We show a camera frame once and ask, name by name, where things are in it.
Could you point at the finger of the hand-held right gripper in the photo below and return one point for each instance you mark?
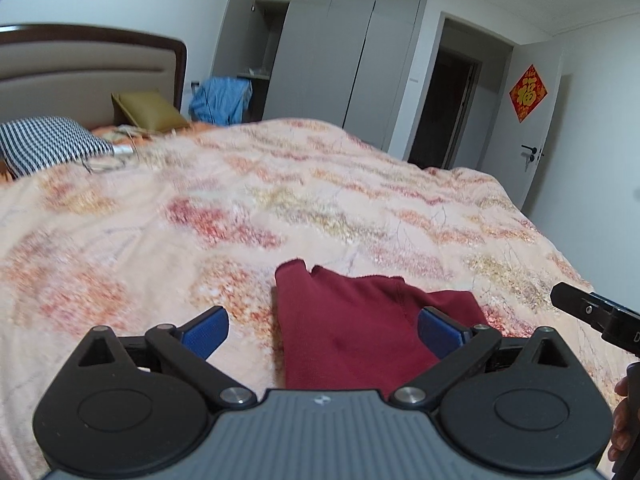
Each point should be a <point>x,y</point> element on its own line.
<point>575,302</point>

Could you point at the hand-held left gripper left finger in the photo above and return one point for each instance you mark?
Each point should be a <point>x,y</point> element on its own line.
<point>206,334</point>

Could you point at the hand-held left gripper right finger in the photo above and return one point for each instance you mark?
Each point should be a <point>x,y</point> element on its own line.
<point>440,332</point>

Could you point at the dark red long-sleeve shirt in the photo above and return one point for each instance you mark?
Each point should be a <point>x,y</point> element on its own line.
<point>340,330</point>

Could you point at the person's right hand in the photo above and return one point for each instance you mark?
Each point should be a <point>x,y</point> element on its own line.
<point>621,412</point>

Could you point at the floral peach blanket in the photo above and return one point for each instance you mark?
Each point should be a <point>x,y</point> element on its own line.
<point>200,220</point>

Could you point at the white room door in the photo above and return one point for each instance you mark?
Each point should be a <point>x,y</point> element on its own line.
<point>505,160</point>

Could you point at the silver charger plug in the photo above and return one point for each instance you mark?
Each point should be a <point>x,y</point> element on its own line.
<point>123,150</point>

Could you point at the red diamond door decoration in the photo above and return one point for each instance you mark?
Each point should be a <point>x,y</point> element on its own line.
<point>528,93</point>

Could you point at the olive green pillow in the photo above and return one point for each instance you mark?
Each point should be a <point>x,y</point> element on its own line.
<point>150,110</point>

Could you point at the blue cloth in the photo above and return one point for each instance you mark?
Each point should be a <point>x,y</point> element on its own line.
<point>220,100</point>

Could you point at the black and white houndstooth pillow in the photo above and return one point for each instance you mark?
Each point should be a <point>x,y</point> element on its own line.
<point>45,142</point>

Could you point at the brown and beige headboard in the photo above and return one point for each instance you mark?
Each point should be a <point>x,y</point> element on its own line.
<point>85,67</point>

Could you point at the grey wardrobe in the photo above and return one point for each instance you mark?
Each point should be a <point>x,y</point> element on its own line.
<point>330,50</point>

